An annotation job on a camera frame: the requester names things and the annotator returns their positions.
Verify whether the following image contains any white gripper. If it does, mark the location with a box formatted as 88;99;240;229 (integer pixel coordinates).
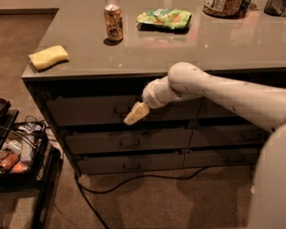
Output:
124;76;180;125

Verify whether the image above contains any grey drawer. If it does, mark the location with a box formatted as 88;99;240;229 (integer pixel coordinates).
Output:
65;128;192;155
190;124;268;148
183;148;259;168
198;98;235;118
77;153;185;175
47;95;201;126

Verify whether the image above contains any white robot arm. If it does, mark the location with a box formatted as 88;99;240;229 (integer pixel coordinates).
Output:
124;62;286;229

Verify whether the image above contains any grey drawer cabinet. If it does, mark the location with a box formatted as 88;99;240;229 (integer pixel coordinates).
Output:
22;0;286;175

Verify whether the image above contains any orange soda can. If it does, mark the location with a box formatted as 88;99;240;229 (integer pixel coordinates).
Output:
104;4;123;41

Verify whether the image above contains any green chip bag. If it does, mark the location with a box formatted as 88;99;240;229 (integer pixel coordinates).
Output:
136;9;192;30

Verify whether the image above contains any yellow sponge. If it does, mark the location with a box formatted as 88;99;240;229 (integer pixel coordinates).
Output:
29;46;69;71

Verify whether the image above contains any black cart with clutter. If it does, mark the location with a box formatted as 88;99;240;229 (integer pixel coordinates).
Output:
0;98;61;229

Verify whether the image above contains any large nut jar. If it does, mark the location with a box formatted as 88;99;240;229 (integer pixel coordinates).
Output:
202;0;248;18

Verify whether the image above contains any black floor cable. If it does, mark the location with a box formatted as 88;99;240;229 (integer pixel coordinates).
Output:
73;166;211;229

